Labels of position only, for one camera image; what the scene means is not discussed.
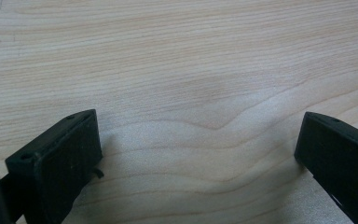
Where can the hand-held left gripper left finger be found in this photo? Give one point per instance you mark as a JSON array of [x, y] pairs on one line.
[[59, 165]]

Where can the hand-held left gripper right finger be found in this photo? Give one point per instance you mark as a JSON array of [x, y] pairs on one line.
[[341, 158]]

